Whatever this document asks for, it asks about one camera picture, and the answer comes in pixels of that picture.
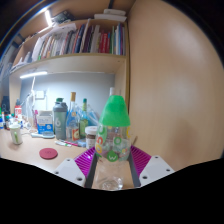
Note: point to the blue plastic bag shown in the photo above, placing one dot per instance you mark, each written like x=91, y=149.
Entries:
x=93, y=116

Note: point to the wooden shelf unit with books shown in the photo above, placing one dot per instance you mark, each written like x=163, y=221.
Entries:
x=83, y=63

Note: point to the flat round red coaster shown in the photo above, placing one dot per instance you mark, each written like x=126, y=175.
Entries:
x=48, y=153

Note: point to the white wall socket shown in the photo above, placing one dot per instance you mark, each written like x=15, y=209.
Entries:
x=40, y=95

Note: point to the clear glass bottle gold cap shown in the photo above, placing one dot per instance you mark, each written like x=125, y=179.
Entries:
x=72, y=125

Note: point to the ceiling light bar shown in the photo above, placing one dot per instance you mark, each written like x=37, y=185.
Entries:
x=48, y=18

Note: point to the green and white pen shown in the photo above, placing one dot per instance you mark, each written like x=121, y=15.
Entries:
x=61, y=143

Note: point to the white desk lamp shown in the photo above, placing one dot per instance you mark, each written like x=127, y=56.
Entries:
x=33, y=86

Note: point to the blue and white carton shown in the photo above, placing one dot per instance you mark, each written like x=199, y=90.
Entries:
x=45, y=123

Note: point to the pink pen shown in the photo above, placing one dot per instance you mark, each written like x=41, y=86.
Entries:
x=73, y=143

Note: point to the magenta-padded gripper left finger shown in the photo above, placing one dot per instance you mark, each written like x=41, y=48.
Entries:
x=85, y=160

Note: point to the green glass bottle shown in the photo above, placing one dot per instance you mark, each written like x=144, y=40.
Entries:
x=84, y=123

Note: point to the pink pouch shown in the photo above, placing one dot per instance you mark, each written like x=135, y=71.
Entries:
x=35, y=119

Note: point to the tall clear bottle white cap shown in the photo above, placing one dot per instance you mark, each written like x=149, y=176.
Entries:
x=112, y=92

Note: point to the red and white container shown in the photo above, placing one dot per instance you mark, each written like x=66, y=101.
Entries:
x=18, y=109

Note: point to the under-shelf light bar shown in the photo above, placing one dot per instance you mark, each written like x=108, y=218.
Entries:
x=33, y=74

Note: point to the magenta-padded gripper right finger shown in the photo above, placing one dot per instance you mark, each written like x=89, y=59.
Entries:
x=141, y=160

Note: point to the light blue hairbrush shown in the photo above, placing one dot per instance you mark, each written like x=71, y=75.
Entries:
x=46, y=135

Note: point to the clear bottle with green cap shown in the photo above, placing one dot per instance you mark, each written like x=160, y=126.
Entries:
x=114, y=113

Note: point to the brown jar with white lid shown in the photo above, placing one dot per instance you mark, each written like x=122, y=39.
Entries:
x=90, y=136

